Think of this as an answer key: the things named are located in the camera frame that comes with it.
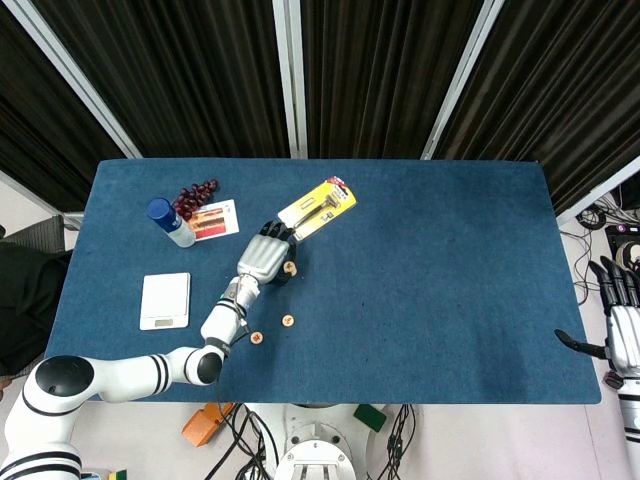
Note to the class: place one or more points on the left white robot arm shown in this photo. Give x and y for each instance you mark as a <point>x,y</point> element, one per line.
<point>125,370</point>

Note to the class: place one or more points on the dark red grape bunch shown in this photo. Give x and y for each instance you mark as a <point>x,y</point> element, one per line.
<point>195,195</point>

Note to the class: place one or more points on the aluminium frame post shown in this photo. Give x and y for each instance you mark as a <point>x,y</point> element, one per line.
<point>75,75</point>
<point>292,75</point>
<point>600,192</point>
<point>462,75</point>
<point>25,192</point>

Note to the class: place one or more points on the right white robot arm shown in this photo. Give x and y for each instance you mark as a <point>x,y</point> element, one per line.
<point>631,425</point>

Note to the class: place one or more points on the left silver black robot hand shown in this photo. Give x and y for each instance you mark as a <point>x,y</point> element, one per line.
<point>262,257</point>

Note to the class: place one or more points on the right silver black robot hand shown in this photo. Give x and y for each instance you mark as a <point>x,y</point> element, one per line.
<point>625,335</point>

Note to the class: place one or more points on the blue capped clear bottle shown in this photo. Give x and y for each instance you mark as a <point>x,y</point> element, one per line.
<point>165,215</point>

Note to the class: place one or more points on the green block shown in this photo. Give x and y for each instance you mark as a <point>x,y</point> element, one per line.
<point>371,417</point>

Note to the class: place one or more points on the white sneaker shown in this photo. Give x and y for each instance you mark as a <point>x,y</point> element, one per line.
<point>629,255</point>

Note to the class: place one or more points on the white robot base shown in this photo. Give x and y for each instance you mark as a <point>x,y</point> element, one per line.
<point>315,455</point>

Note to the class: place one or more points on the yellow razor blister pack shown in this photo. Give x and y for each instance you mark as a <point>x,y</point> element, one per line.
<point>320,205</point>

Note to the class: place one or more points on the black mesh office chair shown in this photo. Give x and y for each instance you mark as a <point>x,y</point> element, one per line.
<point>30,290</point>

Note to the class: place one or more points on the orange floor device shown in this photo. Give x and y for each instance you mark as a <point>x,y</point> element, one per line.
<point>205,425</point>

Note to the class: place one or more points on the white card with red picture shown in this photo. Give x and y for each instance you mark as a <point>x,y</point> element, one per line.
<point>217,225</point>

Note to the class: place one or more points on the blue felt table cloth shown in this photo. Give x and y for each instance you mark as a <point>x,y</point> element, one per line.
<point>425,300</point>

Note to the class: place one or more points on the black curtain panel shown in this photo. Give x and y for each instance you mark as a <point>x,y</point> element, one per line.
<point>550,75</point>
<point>375,75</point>
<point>40,125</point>
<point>175,75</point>

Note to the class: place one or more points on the yellow green small object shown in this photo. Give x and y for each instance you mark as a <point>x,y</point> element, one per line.
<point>117,475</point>

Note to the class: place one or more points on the black device with purple logo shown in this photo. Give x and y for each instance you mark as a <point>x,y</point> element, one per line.
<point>622,235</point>

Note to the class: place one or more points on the round cream chess piece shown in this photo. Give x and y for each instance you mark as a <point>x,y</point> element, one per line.
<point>287,320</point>
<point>256,338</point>
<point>289,268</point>

